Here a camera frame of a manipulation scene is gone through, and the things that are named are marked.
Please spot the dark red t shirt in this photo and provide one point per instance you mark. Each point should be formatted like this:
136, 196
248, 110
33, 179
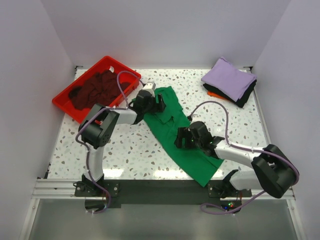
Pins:
101, 88

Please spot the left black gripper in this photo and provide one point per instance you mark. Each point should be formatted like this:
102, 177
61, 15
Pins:
157, 107

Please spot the green t shirt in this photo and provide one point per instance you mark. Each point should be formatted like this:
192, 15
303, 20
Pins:
165, 127

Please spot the folded orange t shirt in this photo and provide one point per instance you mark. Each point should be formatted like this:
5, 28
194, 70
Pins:
212, 94

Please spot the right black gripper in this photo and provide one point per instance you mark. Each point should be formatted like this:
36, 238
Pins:
183, 133

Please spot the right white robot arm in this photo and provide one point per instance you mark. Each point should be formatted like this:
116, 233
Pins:
271, 170

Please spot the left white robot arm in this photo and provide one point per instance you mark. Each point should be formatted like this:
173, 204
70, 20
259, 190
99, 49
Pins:
96, 130

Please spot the folded lilac t shirt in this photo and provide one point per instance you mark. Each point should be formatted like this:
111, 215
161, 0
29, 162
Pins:
228, 79

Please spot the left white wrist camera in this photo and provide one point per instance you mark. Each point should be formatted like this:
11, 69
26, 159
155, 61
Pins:
149, 86

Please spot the folded black t shirt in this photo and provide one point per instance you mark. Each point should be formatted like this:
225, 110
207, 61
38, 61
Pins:
241, 101

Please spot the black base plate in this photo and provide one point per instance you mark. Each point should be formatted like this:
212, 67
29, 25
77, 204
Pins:
155, 192

